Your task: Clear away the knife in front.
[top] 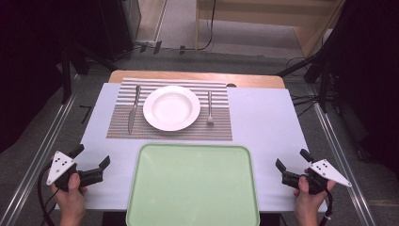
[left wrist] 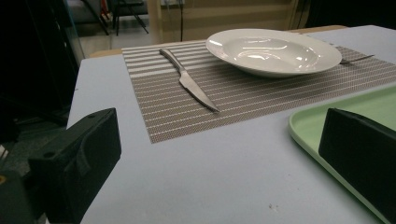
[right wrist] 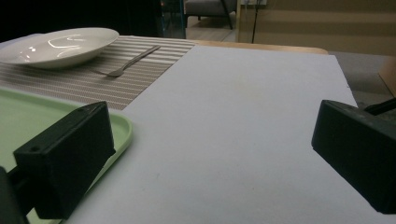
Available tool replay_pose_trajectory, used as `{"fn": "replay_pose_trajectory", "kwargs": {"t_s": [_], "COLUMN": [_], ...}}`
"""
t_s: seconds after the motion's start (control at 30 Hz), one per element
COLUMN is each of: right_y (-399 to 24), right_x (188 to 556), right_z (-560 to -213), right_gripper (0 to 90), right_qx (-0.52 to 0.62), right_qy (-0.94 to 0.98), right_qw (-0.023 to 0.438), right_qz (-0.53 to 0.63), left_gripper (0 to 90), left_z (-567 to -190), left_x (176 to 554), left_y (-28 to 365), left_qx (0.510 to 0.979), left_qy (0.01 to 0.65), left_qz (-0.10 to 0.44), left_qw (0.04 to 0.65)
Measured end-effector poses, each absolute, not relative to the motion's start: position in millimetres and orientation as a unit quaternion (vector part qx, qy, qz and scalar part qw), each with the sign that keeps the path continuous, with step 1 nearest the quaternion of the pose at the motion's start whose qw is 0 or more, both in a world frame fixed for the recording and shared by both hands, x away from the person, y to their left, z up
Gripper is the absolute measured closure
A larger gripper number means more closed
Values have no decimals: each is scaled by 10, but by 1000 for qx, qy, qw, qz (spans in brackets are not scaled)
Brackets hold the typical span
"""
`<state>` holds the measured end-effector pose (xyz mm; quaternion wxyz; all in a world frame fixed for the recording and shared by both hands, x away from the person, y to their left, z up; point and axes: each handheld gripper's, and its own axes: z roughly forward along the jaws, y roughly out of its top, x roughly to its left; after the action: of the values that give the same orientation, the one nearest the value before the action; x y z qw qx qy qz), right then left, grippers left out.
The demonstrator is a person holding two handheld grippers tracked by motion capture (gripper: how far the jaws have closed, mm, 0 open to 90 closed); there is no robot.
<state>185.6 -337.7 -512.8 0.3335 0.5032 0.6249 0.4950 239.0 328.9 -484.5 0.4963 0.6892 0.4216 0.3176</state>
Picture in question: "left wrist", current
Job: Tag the black cabinet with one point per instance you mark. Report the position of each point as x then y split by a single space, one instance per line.
53 46

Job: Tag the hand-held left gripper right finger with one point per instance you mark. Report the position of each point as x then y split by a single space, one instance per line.
361 155

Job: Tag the striped woven placemat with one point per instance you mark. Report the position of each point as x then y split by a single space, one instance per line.
249 102

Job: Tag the green tray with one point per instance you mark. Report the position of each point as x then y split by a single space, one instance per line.
311 124

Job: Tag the pale blue board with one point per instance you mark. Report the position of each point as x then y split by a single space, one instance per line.
202 174

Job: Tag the steel table knife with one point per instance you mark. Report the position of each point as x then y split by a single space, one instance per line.
186 81

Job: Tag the white deep plate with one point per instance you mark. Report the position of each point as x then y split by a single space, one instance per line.
274 53

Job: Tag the steel fork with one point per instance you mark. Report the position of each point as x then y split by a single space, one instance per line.
358 58

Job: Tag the light wooden shelf unit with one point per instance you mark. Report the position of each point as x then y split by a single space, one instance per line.
218 18

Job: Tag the black tripod stand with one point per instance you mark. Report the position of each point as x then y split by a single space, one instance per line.
124 9

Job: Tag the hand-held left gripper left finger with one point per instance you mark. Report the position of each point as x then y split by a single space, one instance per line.
77 161

